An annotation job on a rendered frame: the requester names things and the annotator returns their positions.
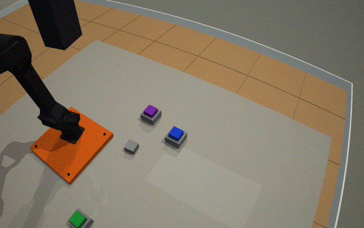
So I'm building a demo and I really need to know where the blue button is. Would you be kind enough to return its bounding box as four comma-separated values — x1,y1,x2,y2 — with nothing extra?
165,126,187,149

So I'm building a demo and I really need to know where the green button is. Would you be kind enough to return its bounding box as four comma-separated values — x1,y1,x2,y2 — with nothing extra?
67,208,94,228

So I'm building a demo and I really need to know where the purple button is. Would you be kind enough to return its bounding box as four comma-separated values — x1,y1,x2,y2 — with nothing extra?
140,105,162,126

